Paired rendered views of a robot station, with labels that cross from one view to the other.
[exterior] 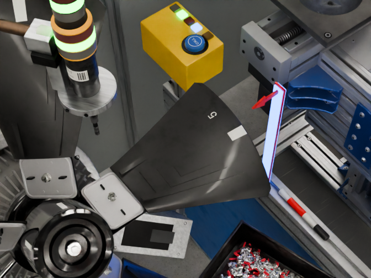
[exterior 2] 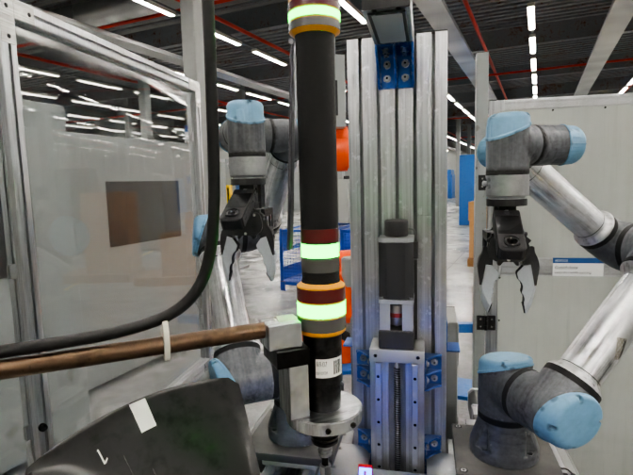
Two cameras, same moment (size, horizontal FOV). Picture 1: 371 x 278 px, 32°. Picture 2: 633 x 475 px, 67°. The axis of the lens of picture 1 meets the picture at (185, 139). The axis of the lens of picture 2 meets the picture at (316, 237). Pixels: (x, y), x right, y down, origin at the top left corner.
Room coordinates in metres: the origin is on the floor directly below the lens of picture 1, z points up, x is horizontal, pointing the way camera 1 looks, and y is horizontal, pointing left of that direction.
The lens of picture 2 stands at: (0.17, 0.40, 1.67)
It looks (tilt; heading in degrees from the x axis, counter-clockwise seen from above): 7 degrees down; 318
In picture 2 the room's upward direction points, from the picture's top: 2 degrees counter-clockwise
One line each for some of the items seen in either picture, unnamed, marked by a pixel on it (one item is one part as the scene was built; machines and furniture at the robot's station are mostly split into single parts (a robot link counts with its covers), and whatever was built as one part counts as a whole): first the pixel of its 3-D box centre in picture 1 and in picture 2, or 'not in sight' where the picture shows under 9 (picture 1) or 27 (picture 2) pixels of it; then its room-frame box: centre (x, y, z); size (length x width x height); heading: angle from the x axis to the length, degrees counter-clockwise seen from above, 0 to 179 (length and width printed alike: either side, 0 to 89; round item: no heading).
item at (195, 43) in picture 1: (195, 43); not in sight; (0.90, -0.03, 1.08); 0.04 x 0.04 x 0.02
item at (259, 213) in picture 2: not in sight; (251, 207); (1.00, -0.16, 1.62); 0.09 x 0.08 x 0.12; 127
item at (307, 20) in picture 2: not in sight; (314, 28); (0.48, 0.11, 1.80); 0.04 x 0.04 x 0.01
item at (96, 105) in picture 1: (74, 65); (313, 368); (0.49, 0.12, 1.50); 0.09 x 0.07 x 0.10; 72
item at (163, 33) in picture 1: (181, 48); not in sight; (0.93, 0.00, 1.02); 0.16 x 0.10 x 0.11; 37
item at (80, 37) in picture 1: (72, 24); (320, 291); (0.48, 0.11, 1.57); 0.04 x 0.04 x 0.01
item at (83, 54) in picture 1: (76, 41); (321, 319); (0.48, 0.11, 1.54); 0.04 x 0.04 x 0.01
